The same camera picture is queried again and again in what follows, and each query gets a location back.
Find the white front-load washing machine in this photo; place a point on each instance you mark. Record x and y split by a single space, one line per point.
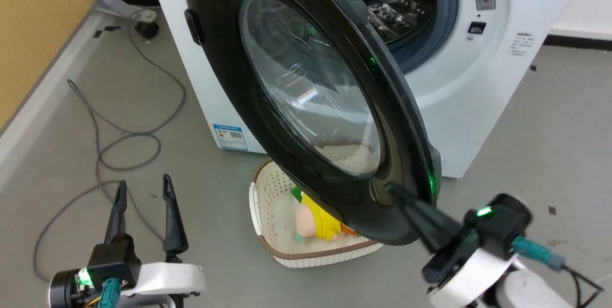
478 107

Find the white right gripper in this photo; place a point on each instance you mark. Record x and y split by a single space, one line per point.
471 279

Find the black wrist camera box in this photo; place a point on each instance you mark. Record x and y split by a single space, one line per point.
502 226
114 260

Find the white laundry basket brown rim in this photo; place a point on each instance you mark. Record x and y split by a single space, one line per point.
267 212

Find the black caster wheel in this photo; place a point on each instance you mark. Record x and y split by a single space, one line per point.
147 28

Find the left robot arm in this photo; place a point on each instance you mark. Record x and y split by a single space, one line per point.
64 291

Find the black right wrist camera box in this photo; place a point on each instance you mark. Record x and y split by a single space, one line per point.
502 226

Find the blue energy label sticker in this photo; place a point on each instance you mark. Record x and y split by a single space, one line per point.
230 137

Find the yellow pink doll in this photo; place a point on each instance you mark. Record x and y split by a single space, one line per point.
320 219

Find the black round washer door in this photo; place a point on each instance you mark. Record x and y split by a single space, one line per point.
224 83

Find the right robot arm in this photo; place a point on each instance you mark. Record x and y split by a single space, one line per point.
530 291

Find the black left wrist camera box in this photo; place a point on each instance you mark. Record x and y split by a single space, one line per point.
114 260

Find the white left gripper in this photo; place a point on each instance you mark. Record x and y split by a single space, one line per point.
167 277

